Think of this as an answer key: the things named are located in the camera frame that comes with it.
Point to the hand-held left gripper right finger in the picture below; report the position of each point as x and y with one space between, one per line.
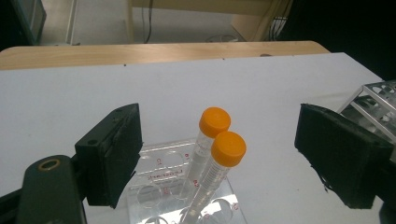
342 152

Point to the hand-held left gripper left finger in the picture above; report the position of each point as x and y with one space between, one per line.
109 155

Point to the perforated metal tube rack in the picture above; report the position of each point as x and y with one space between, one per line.
376 105

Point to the clear acrylic tube rack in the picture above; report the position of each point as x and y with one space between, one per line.
155 189

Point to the orange-capped clear test tube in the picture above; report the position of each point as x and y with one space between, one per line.
214 122
229 148

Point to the dark metal cabinet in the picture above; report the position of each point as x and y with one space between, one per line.
29 18

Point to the beige wooden furniture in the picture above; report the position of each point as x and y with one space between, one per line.
202 18

